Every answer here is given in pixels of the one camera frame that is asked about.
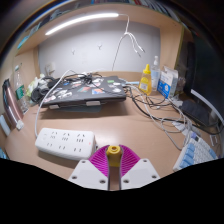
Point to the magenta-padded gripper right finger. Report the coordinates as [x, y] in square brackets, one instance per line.
[138, 173]

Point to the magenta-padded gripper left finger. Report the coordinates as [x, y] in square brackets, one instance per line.
[88, 173]

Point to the white power strip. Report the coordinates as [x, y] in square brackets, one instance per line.
[63, 141]

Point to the white and blue keyboard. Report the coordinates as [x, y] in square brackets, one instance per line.
[195, 153]

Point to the grey laptop stand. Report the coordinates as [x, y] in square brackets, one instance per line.
[76, 108]

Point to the black laptop with stickers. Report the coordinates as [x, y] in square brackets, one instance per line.
[86, 93]

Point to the small white block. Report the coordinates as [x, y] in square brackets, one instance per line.
[20, 125]

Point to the yellow squeeze bottle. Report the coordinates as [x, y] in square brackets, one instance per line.
[145, 85]

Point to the blue and white box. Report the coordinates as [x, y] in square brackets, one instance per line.
[166, 85]

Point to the black headphones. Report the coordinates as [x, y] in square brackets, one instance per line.
[36, 95]

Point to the white cylinder tube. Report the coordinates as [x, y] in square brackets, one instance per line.
[4, 125]

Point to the clear pump bottle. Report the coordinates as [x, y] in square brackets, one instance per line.
[155, 76]

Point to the pink metal thermos bottle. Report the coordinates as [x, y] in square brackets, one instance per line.
[11, 106]

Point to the clear plastic water bottle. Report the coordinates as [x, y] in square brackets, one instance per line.
[20, 93]

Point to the white and green plush toy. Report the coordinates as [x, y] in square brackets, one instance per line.
[33, 83]

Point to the black monitor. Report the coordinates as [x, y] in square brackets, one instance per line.
[206, 73]

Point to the white light bar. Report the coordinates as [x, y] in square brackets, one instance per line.
[81, 20]

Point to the white wall outlet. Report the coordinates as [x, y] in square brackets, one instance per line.
[50, 68]

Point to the white wall hook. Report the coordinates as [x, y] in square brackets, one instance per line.
[73, 52]
[99, 45]

